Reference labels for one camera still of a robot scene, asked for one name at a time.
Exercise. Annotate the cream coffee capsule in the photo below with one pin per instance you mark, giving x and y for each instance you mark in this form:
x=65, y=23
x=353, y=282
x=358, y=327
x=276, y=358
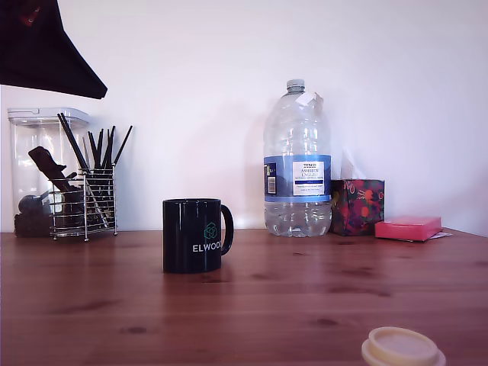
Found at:
x=402, y=347

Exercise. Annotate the dark coffee beans heap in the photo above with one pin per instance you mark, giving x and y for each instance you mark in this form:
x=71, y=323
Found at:
x=32, y=226

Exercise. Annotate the clear container with white lid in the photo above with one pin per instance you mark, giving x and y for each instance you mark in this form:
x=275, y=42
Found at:
x=26, y=129

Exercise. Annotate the black chopstick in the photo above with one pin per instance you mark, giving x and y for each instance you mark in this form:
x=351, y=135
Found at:
x=93, y=150
x=111, y=146
x=106, y=148
x=122, y=145
x=68, y=141
x=76, y=143
x=98, y=148

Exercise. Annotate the black kitchen tool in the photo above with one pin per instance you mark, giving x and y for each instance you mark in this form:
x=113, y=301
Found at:
x=47, y=162

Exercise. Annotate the black Elwood mug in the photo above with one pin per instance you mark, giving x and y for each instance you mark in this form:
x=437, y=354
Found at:
x=187, y=236

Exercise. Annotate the large clear water bottle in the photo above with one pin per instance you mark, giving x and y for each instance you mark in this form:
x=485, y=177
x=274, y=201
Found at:
x=297, y=175

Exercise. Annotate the white tissue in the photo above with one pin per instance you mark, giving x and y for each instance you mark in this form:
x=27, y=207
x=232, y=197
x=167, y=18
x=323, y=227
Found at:
x=351, y=167

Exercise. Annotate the floral tissue box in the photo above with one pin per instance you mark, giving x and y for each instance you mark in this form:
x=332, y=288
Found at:
x=356, y=207

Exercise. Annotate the pink flat box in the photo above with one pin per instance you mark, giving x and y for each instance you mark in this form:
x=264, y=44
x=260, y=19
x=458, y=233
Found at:
x=408, y=228

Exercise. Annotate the paper sheet under pink box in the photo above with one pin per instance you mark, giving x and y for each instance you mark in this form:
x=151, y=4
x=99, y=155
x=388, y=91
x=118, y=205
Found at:
x=444, y=234

